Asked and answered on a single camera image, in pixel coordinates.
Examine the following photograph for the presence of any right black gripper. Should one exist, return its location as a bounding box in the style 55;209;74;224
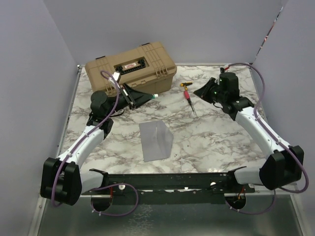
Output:
195;77;226;104

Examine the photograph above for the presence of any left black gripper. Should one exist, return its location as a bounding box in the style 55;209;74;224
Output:
106;83;153;117

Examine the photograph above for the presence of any grey translucent envelope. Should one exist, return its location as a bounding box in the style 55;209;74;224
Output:
139;120;174;162

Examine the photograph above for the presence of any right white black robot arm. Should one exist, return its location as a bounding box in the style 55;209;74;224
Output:
194;72;304;192

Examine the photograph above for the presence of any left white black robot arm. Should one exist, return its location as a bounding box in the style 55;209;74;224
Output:
40;84;158;207

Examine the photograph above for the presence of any tan plastic toolbox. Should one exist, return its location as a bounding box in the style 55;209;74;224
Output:
85;42;177;102

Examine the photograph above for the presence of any red handled screwdriver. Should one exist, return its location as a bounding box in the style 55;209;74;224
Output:
184;90;197;116

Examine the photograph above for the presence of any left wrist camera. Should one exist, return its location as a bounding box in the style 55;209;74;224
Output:
108;71;121;84

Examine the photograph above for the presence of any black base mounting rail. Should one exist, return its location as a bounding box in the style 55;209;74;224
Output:
82;169;254;205

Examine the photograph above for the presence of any aluminium frame rail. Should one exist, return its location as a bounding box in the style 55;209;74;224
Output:
27;64;83;236

